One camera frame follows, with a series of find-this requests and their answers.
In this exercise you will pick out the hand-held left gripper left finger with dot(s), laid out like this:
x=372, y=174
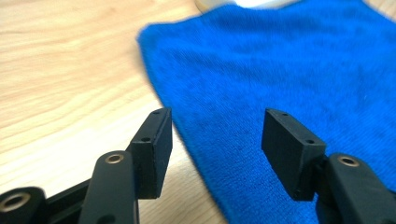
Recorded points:
x=152, y=155

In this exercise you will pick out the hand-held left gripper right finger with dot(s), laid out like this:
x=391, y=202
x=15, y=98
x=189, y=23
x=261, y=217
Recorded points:
x=289, y=155

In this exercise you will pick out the blue cloth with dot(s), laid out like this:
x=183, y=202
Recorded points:
x=264, y=71

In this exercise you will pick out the white object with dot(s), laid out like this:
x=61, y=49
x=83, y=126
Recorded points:
x=246, y=3

